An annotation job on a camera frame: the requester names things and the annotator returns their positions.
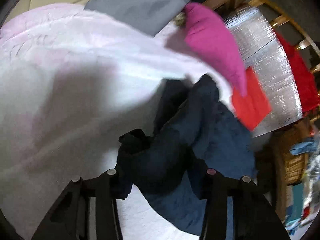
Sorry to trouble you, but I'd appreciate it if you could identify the navy blue padded jacket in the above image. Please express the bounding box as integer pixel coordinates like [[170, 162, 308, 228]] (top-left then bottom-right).
[[117, 75, 254, 235]]

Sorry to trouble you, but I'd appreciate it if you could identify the teal cardboard box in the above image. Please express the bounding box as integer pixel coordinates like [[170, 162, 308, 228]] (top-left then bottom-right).
[[285, 183, 304, 227]]

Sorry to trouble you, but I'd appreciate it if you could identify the wicker basket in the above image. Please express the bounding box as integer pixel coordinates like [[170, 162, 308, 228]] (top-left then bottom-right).
[[271, 123, 309, 185]]

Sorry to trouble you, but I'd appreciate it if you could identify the blue cloth on basket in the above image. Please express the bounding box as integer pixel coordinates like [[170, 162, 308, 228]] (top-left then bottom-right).
[[290, 137, 319, 155]]

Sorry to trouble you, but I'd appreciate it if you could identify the red square pillow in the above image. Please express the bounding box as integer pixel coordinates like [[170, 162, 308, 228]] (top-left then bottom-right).
[[232, 67, 272, 132]]

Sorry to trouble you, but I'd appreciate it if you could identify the white pink bed blanket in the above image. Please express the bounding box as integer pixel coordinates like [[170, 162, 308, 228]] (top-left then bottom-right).
[[1, 4, 232, 239]]

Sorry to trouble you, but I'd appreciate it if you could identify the red cloth on railing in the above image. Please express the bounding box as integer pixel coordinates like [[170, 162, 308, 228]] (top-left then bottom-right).
[[275, 32, 319, 116]]

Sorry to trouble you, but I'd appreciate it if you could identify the silver foil insulation panel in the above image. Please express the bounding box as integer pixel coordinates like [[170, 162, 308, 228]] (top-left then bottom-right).
[[225, 5, 303, 137]]

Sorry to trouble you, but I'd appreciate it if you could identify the magenta pillow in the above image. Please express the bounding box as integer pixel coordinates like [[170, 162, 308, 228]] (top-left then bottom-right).
[[183, 2, 247, 96]]

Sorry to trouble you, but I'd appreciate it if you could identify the wooden spindle railing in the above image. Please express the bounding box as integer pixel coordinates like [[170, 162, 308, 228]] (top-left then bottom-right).
[[247, 0, 319, 57]]

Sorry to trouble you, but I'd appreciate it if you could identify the grey folded garment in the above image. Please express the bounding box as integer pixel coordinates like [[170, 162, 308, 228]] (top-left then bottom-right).
[[85, 0, 189, 36]]

